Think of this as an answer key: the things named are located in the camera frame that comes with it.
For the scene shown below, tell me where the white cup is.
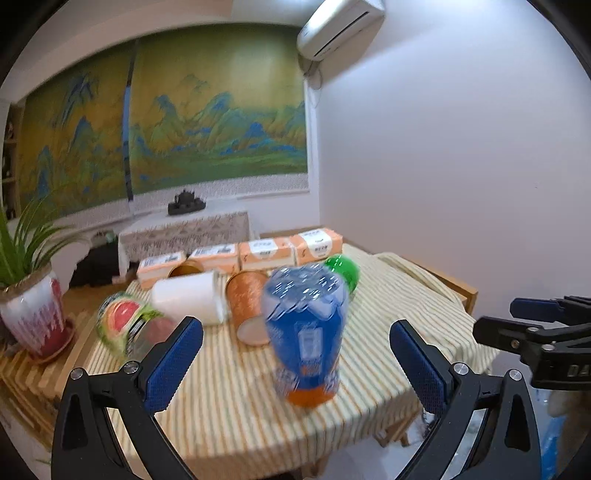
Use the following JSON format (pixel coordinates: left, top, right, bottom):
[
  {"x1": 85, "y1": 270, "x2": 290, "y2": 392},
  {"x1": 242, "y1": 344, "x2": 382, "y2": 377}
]
[{"x1": 151, "y1": 270, "x2": 229, "y2": 328}]

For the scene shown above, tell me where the orange white tissue pack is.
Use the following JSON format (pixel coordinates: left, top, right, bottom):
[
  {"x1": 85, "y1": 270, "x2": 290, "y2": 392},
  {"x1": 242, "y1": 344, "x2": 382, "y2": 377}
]
[
  {"x1": 238, "y1": 237, "x2": 297, "y2": 273},
  {"x1": 137, "y1": 251, "x2": 188, "y2": 290},
  {"x1": 290, "y1": 227, "x2": 345, "y2": 267},
  {"x1": 188, "y1": 243, "x2": 240, "y2": 274}
]

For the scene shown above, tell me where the striped yellow tablecloth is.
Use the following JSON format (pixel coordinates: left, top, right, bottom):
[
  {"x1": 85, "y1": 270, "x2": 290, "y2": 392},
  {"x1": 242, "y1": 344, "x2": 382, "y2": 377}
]
[{"x1": 86, "y1": 243, "x2": 498, "y2": 480}]

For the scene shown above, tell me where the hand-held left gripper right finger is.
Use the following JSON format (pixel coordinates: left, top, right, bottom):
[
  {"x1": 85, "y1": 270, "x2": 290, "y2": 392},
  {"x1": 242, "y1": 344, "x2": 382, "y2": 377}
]
[{"x1": 389, "y1": 319, "x2": 542, "y2": 480}]

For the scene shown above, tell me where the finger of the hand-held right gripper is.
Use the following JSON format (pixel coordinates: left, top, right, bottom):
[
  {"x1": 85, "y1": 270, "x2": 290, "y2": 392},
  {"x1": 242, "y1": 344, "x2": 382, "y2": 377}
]
[
  {"x1": 510, "y1": 296, "x2": 591, "y2": 325},
  {"x1": 473, "y1": 316, "x2": 591, "y2": 366}
]

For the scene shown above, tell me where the orange paper cup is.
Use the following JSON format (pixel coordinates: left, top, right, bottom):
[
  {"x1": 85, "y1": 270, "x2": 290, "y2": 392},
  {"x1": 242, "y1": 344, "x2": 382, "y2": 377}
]
[{"x1": 225, "y1": 271, "x2": 271, "y2": 347}]

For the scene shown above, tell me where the white red ceramic flowerpot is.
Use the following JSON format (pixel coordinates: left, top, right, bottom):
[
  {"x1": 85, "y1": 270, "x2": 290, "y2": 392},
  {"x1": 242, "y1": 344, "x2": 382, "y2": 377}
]
[{"x1": 0, "y1": 264, "x2": 77, "y2": 360}]

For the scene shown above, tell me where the green leafy plant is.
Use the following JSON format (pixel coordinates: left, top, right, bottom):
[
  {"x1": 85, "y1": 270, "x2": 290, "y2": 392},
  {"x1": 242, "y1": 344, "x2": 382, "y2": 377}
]
[{"x1": 0, "y1": 185, "x2": 88, "y2": 291}]

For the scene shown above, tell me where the landscape wall painting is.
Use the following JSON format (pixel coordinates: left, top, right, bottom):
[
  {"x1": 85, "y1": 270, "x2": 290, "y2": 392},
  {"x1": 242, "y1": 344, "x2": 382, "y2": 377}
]
[{"x1": 17, "y1": 33, "x2": 309, "y2": 217}]

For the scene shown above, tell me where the black bag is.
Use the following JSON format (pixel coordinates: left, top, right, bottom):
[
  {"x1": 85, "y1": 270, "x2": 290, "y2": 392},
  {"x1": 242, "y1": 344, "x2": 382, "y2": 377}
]
[{"x1": 69, "y1": 240, "x2": 139, "y2": 289}]

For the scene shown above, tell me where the wooden bookshelf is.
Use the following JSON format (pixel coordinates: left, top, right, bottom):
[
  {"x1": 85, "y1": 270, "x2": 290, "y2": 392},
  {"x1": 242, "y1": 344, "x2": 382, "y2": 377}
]
[{"x1": 1, "y1": 104, "x2": 24, "y2": 222}]

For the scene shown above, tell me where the blue and orange drink cup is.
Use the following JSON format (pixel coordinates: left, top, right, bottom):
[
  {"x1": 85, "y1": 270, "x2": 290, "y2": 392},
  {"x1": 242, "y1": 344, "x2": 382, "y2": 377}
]
[{"x1": 262, "y1": 264, "x2": 352, "y2": 408}]

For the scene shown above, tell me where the white air conditioner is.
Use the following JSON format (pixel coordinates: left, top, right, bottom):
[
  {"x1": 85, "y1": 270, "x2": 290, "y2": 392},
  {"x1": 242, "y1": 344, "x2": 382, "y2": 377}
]
[{"x1": 297, "y1": 0, "x2": 386, "y2": 60}]

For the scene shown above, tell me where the wooden table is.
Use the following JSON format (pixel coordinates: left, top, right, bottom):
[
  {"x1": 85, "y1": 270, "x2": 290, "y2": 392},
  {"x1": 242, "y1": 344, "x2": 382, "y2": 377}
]
[{"x1": 259, "y1": 228, "x2": 479, "y2": 448}]

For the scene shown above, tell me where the grapefruit print cup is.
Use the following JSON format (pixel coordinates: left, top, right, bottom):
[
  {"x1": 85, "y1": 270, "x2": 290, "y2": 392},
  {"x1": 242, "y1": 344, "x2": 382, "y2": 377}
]
[{"x1": 96, "y1": 292, "x2": 178, "y2": 361}]

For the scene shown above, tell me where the patterned cloth covered table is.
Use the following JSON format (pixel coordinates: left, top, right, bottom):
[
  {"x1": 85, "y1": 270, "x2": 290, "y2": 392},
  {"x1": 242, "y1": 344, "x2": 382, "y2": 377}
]
[{"x1": 118, "y1": 211, "x2": 250, "y2": 265}]

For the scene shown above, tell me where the gold lined paper cup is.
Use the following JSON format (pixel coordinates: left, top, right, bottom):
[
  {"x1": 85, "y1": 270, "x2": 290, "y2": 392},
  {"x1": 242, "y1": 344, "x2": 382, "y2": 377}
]
[{"x1": 167, "y1": 260, "x2": 205, "y2": 278}]

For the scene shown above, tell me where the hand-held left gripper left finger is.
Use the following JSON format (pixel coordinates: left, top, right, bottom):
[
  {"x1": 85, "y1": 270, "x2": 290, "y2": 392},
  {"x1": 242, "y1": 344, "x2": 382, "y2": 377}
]
[{"x1": 52, "y1": 316, "x2": 204, "y2": 480}]

